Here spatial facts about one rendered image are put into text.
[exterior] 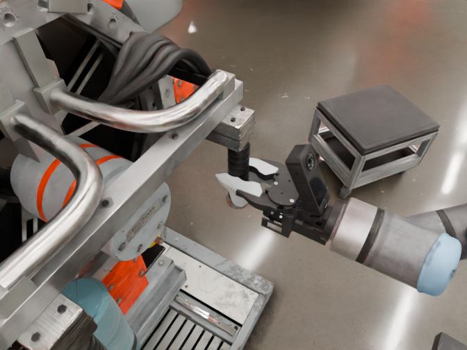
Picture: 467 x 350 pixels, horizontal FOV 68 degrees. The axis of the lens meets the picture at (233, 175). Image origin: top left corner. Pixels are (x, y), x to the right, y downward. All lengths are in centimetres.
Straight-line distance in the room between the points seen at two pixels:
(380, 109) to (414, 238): 116
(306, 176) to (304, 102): 170
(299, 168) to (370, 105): 120
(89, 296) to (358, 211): 43
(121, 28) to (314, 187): 37
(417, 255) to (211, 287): 88
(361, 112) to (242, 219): 69
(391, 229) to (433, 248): 6
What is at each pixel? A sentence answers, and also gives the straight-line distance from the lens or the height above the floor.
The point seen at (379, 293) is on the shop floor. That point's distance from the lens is 148.
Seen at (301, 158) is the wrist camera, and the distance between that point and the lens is 49.
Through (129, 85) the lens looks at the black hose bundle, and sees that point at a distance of 49.
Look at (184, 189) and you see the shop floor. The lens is 165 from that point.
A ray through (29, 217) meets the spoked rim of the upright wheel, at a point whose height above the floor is 75.
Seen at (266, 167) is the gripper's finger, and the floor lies 83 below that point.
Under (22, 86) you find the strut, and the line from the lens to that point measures 50.
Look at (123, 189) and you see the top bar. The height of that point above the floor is 98.
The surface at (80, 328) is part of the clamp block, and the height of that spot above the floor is 93.
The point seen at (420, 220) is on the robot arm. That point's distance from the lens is 68.
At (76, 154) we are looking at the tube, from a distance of 39.
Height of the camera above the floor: 126
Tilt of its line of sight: 48 degrees down
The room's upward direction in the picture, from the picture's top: straight up
